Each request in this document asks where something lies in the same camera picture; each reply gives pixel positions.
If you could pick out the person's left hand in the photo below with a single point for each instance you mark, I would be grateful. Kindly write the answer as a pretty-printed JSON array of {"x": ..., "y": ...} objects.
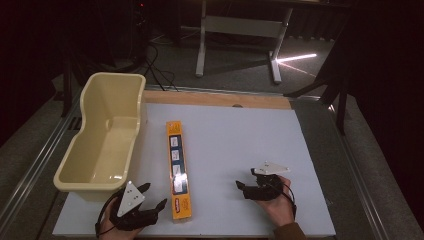
[{"x": 106, "y": 230}]

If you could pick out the black stand with angled legs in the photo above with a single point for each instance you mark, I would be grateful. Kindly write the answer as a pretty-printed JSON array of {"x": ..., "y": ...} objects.
[{"x": 333, "y": 90}]

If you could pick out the metal frame rail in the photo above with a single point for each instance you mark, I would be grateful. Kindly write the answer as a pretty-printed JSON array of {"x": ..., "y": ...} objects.
[
  {"x": 33, "y": 166},
  {"x": 360, "y": 186},
  {"x": 216, "y": 90}
]

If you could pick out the black upright stand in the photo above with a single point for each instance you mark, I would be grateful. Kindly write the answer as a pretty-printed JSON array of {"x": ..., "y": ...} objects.
[{"x": 67, "y": 96}]

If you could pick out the long orange box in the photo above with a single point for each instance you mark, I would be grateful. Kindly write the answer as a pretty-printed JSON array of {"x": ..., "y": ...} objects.
[{"x": 178, "y": 156}]

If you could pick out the person's right hand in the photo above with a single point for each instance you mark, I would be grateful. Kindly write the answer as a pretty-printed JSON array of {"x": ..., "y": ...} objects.
[{"x": 281, "y": 208}]

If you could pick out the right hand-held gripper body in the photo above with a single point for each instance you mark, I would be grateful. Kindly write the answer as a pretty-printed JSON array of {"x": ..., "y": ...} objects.
[{"x": 266, "y": 190}]

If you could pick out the cream plastic tub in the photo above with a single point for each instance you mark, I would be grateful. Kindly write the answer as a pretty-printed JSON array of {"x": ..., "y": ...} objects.
[{"x": 100, "y": 160}]

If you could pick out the white metal desk frame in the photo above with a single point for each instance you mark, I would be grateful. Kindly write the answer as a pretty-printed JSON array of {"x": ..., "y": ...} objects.
[{"x": 240, "y": 26}]

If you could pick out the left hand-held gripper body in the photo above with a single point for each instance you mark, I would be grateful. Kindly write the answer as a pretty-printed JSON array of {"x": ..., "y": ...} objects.
[{"x": 130, "y": 200}]

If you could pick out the white table sheet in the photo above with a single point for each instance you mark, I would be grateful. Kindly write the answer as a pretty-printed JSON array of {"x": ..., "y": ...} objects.
[{"x": 233, "y": 150}]

